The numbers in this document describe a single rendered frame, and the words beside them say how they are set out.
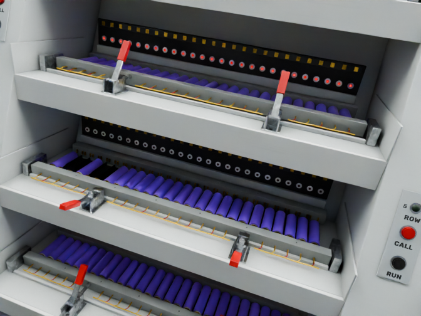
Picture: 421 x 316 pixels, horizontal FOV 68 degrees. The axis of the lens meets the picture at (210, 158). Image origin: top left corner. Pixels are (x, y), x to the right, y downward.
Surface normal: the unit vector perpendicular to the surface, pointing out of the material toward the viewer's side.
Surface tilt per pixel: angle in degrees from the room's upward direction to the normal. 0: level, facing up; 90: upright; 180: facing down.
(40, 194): 20
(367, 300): 90
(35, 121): 90
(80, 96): 110
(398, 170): 90
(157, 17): 90
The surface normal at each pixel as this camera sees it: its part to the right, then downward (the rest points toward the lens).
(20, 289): 0.14, -0.89
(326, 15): -0.29, 0.39
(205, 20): -0.23, 0.07
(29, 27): 0.95, 0.25
